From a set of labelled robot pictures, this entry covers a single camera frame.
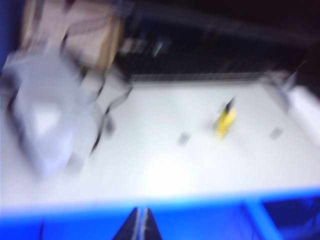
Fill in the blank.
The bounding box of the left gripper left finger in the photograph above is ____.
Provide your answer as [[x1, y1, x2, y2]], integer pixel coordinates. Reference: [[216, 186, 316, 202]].
[[112, 206, 141, 240]]

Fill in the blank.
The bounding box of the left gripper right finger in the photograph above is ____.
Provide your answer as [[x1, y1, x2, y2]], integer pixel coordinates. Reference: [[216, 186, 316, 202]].
[[143, 207, 163, 240]]

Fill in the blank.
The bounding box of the large silver coin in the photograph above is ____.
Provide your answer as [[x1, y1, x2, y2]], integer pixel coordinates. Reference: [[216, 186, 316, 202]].
[[268, 127, 284, 139]]

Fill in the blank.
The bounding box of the white plastic bag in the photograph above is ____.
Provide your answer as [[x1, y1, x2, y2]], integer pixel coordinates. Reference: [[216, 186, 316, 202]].
[[4, 52, 101, 177]]

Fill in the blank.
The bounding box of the black keyboard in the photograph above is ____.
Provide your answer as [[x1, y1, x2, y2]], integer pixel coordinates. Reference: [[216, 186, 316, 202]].
[[122, 34, 288, 85]]

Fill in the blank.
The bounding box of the blank white paper sheet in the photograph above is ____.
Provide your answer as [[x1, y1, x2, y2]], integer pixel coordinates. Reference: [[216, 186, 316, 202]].
[[286, 86, 320, 142]]

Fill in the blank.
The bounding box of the cardboard box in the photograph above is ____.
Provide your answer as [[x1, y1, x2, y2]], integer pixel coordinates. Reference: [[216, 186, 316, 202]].
[[21, 0, 124, 74]]

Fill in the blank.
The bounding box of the blue panel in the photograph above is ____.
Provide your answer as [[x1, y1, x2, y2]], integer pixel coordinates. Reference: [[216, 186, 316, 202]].
[[0, 0, 16, 65]]

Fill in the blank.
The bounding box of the black cable with plug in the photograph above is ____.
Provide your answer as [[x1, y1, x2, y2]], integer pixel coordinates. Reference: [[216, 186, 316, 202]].
[[98, 86, 133, 132]]

